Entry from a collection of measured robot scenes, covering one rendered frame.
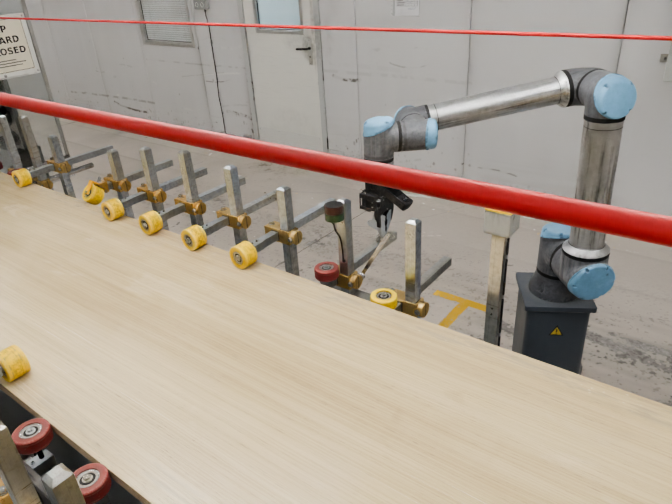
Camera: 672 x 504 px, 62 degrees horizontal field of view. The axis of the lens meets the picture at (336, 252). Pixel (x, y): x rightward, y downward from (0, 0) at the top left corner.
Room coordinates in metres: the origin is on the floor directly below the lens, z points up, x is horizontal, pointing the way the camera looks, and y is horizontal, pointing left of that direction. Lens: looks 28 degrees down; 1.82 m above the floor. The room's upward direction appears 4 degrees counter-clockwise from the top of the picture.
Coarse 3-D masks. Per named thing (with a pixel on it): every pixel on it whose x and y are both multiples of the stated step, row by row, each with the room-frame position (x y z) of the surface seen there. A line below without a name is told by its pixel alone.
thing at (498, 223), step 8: (488, 216) 1.29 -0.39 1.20; (496, 216) 1.27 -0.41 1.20; (504, 216) 1.26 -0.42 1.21; (512, 216) 1.26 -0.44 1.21; (488, 224) 1.29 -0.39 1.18; (496, 224) 1.27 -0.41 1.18; (504, 224) 1.26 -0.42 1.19; (512, 224) 1.26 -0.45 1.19; (488, 232) 1.29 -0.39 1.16; (496, 232) 1.27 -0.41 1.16; (504, 232) 1.26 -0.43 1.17; (512, 232) 1.27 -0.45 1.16
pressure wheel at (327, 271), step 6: (318, 264) 1.62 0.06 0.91; (324, 264) 1.62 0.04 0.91; (330, 264) 1.62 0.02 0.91; (336, 264) 1.61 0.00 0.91; (318, 270) 1.58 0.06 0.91; (324, 270) 1.58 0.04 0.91; (330, 270) 1.58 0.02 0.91; (336, 270) 1.58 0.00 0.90; (318, 276) 1.57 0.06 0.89; (324, 276) 1.56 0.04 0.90; (330, 276) 1.56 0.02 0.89; (336, 276) 1.57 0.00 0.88
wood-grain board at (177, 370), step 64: (0, 192) 2.53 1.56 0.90; (0, 256) 1.85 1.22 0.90; (64, 256) 1.81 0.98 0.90; (128, 256) 1.78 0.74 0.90; (192, 256) 1.75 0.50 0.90; (0, 320) 1.42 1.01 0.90; (64, 320) 1.40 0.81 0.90; (128, 320) 1.37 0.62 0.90; (192, 320) 1.35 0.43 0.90; (256, 320) 1.33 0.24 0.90; (320, 320) 1.31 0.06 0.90; (384, 320) 1.29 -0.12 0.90; (0, 384) 1.13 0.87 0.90; (64, 384) 1.11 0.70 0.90; (128, 384) 1.09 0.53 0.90; (192, 384) 1.08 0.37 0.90; (256, 384) 1.06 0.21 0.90; (320, 384) 1.04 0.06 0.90; (384, 384) 1.03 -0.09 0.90; (448, 384) 1.02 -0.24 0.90; (512, 384) 1.00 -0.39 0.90; (576, 384) 0.99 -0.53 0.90; (128, 448) 0.88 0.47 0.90; (192, 448) 0.87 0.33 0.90; (256, 448) 0.86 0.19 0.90; (320, 448) 0.85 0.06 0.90; (384, 448) 0.84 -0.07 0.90; (448, 448) 0.83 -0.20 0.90; (512, 448) 0.81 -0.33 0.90; (576, 448) 0.80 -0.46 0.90; (640, 448) 0.79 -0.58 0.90
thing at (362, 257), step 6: (396, 234) 1.91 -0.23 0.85; (390, 240) 1.88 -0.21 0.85; (372, 246) 1.81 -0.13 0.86; (384, 246) 1.84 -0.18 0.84; (360, 252) 1.77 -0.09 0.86; (366, 252) 1.77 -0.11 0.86; (372, 252) 1.78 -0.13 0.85; (354, 258) 1.73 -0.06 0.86; (360, 258) 1.73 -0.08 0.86; (366, 258) 1.75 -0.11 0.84; (354, 264) 1.70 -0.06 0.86; (360, 264) 1.72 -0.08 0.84; (324, 282) 1.58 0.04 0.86; (330, 282) 1.59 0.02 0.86; (336, 282) 1.61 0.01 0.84
